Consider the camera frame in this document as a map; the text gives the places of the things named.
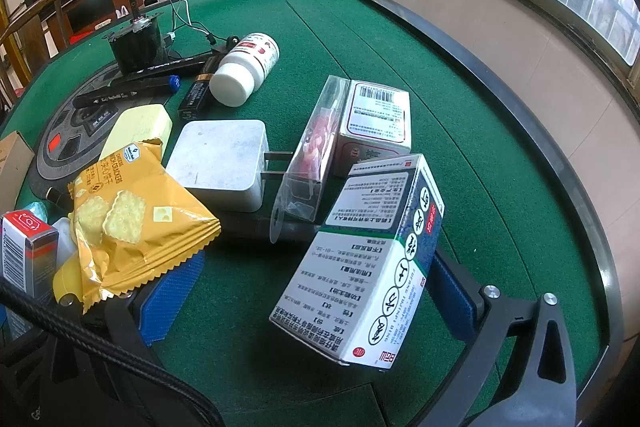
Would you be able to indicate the small white bottle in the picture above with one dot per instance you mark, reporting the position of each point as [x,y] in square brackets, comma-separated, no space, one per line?
[64,237]

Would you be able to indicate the black marker pen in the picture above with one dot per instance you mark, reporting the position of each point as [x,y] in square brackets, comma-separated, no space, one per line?
[165,66]

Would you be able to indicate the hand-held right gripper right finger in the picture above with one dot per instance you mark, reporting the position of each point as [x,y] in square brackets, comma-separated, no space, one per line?
[455,302]

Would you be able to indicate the pale yellow block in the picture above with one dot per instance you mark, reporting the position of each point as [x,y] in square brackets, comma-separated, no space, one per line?
[140,122]

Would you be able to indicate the black gold battery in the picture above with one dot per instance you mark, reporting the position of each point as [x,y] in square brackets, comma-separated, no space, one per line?
[195,99]

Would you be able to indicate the white green blue medicine box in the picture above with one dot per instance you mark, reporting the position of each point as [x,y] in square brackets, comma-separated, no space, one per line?
[350,267]

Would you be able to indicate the white power adapter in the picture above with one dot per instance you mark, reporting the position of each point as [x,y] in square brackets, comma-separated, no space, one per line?
[215,162]

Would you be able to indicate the teal white package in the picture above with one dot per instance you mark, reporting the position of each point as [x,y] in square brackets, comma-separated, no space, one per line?
[36,211]

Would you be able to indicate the grey round table centre panel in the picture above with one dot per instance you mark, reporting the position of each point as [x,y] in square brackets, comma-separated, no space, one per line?
[75,132]

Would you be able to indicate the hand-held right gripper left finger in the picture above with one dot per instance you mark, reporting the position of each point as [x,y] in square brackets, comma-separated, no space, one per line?
[167,302]

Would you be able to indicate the black marker blue cap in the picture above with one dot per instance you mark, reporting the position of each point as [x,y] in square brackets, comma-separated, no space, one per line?
[125,91]

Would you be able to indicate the clear plastic box pink contents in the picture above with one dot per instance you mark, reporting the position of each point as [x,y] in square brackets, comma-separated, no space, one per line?
[315,152]

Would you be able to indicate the cardboard box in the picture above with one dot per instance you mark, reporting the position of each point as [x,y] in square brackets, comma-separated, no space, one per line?
[12,162]

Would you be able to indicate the large white pill bottle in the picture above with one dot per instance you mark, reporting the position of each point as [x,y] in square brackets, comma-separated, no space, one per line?
[240,72]

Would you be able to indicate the red grey small box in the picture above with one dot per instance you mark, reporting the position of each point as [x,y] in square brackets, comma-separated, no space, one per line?
[25,247]

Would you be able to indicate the wooden chair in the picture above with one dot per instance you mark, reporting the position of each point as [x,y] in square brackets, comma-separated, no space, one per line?
[37,32]

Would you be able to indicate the black electric motor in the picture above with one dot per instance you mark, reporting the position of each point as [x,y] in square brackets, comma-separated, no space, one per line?
[135,49]

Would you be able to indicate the white red medicine box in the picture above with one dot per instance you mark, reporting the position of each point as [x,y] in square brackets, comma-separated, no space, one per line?
[375,112]

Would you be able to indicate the yellow plastic object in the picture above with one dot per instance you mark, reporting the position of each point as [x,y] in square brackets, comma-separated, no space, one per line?
[67,279]

